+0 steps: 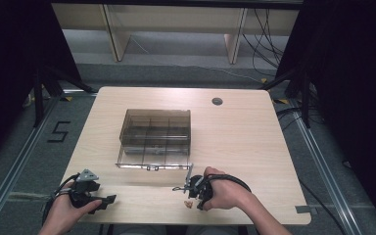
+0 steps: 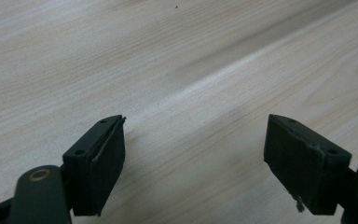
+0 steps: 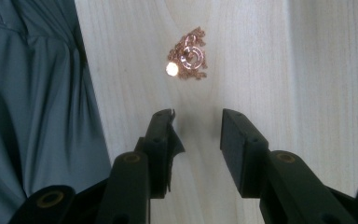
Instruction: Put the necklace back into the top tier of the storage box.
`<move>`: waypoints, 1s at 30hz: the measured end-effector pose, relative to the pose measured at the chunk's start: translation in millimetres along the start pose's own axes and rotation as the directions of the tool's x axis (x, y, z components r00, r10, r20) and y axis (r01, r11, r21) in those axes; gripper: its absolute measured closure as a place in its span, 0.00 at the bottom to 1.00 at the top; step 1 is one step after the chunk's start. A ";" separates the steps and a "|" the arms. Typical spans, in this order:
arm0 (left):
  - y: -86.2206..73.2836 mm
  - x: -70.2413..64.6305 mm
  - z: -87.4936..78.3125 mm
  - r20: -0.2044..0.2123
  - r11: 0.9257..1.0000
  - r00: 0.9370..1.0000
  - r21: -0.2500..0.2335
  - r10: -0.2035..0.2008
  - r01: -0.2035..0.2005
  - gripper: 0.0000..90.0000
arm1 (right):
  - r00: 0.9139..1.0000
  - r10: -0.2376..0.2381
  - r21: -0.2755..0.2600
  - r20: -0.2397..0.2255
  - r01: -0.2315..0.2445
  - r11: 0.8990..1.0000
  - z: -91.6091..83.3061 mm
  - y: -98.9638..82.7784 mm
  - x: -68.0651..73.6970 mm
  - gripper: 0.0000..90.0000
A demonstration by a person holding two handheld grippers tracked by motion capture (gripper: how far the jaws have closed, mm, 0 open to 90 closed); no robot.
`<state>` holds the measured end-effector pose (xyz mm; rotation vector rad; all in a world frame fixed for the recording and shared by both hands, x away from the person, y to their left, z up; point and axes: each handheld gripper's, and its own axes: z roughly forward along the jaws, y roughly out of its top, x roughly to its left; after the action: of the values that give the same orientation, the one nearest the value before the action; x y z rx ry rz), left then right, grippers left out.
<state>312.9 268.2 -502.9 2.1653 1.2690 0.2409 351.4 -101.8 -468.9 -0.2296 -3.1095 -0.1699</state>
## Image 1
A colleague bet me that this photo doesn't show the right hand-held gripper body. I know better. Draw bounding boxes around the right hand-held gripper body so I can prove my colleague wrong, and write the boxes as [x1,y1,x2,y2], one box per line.
[172,163,215,203]

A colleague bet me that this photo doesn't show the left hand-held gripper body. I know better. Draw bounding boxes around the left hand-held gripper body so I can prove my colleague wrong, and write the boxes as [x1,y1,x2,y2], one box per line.
[70,168,101,209]

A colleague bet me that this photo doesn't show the transparent divided drawer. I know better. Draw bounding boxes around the transparent divided drawer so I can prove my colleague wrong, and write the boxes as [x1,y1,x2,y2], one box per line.
[115,130,192,171]

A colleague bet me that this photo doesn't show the transparent brown drawer casing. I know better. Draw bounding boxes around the transparent brown drawer casing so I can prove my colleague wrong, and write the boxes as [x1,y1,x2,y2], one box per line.
[118,108,192,155]

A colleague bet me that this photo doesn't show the person's right hand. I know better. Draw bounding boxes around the person's right hand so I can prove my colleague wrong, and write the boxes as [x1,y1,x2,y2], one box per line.
[201,165,253,212]

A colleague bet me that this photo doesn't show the person's left hand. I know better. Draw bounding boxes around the person's left hand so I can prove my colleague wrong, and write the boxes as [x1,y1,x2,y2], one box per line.
[44,181,103,233]

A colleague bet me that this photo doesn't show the black tape floor number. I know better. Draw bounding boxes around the black tape floor number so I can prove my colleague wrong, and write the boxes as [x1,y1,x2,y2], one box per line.
[47,120,71,144]

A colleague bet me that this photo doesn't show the black metal stand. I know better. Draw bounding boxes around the black metal stand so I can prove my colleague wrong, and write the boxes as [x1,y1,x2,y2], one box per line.
[258,67,311,129]
[32,63,96,128]

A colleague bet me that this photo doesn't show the grey tape strip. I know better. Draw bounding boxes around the grey tape strip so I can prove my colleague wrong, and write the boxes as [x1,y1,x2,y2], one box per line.
[295,205,313,215]

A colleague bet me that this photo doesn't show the dark curtain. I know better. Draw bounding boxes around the dark curtain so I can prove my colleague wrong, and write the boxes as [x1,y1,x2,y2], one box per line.
[275,0,376,234]
[0,0,82,169]

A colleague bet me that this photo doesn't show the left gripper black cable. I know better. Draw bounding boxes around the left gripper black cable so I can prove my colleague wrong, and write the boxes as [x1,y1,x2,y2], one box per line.
[42,173,80,226]

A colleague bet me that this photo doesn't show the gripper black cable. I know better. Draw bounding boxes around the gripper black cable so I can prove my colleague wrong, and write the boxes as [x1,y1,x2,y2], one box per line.
[205,173,253,194]
[42,173,80,226]

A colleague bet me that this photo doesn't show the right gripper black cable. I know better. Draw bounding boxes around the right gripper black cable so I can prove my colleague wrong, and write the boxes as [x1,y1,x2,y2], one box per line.
[205,173,253,194]

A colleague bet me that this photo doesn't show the aluminium floor rail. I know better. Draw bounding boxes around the aluminium floor rail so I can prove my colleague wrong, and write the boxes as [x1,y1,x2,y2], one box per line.
[288,101,360,235]
[0,91,96,235]

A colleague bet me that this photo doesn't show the bundle of black cables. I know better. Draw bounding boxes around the bundle of black cables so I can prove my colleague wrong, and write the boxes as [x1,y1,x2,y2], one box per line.
[242,8,286,78]

